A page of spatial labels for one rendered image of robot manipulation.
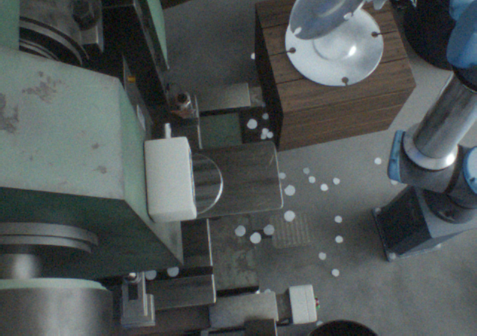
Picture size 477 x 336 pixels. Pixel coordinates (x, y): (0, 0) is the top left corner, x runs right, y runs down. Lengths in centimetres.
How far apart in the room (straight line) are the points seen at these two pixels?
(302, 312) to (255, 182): 30
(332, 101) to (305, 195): 40
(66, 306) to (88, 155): 12
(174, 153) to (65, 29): 14
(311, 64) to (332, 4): 18
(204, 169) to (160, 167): 57
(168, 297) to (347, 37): 97
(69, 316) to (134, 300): 64
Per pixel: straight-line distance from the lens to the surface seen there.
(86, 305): 45
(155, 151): 50
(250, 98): 130
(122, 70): 73
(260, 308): 116
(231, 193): 106
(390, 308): 186
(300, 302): 118
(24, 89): 38
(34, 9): 49
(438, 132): 113
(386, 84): 166
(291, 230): 167
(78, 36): 52
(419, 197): 146
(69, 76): 40
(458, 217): 143
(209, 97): 128
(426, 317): 189
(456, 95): 104
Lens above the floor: 180
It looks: 72 degrees down
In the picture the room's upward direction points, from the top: 5 degrees counter-clockwise
